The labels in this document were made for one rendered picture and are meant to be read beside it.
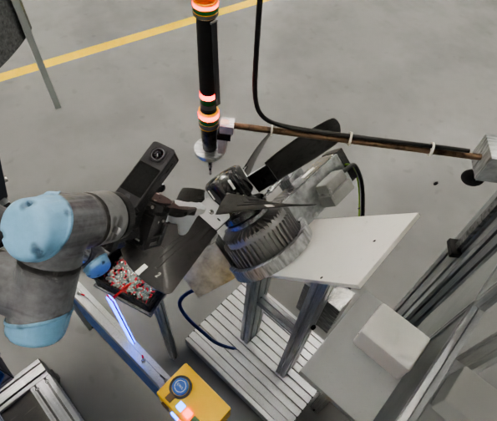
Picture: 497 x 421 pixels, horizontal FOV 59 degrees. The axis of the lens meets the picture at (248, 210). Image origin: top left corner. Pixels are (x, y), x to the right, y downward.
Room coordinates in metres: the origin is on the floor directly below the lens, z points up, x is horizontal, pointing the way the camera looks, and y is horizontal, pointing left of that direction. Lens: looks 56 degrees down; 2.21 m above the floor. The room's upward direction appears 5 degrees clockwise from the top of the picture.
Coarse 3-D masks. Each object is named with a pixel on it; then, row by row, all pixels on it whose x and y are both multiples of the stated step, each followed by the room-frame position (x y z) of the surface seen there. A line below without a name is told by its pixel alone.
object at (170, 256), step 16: (176, 224) 0.63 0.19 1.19; (192, 224) 0.63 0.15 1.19; (208, 224) 0.64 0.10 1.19; (176, 240) 0.58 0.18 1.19; (192, 240) 0.59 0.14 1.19; (208, 240) 0.59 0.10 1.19; (128, 256) 0.54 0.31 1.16; (144, 256) 0.53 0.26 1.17; (160, 256) 0.53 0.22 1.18; (176, 256) 0.53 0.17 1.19; (192, 256) 0.54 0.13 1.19; (144, 272) 0.48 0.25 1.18; (176, 272) 0.49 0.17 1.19; (160, 288) 0.44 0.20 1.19
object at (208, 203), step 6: (210, 198) 0.72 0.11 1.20; (204, 204) 0.70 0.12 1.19; (210, 204) 0.70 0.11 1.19; (216, 204) 0.70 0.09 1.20; (216, 210) 0.69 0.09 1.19; (204, 216) 0.66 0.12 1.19; (210, 216) 0.67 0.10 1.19; (216, 216) 0.67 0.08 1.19; (222, 216) 0.67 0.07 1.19; (228, 216) 0.67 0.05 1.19; (210, 222) 0.65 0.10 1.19; (216, 222) 0.65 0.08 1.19; (222, 222) 0.65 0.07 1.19; (216, 228) 0.63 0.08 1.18
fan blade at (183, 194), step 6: (180, 192) 0.90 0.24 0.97; (186, 192) 0.87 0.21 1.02; (192, 192) 0.84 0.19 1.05; (198, 192) 0.82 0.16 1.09; (204, 192) 0.80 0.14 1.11; (180, 198) 0.86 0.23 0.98; (186, 198) 0.84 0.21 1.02; (192, 198) 0.82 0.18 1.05; (198, 198) 0.80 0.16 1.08; (204, 198) 0.79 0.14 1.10
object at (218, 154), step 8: (232, 120) 0.68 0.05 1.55; (224, 128) 0.66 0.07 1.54; (232, 128) 0.66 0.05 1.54; (224, 136) 0.65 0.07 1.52; (200, 144) 0.68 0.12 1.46; (216, 144) 0.69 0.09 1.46; (224, 144) 0.66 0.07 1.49; (200, 152) 0.66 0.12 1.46; (216, 152) 0.66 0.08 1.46; (224, 152) 0.66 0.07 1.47; (208, 160) 0.64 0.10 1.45; (216, 160) 0.65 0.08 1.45
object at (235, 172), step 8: (232, 168) 0.82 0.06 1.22; (240, 168) 0.79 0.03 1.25; (216, 176) 0.81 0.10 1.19; (232, 176) 0.75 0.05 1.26; (240, 176) 0.76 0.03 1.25; (208, 184) 0.77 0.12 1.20; (216, 184) 0.73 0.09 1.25; (224, 184) 0.73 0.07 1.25; (240, 184) 0.74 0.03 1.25; (248, 184) 0.76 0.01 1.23; (208, 192) 0.73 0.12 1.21; (216, 192) 0.72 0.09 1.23; (224, 192) 0.72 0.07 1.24; (232, 192) 0.72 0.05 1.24; (240, 192) 0.73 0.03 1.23; (248, 192) 0.74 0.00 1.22; (216, 200) 0.71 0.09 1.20; (232, 216) 0.69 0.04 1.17; (240, 216) 0.67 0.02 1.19; (248, 216) 0.67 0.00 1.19; (224, 224) 0.68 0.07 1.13; (232, 224) 0.66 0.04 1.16
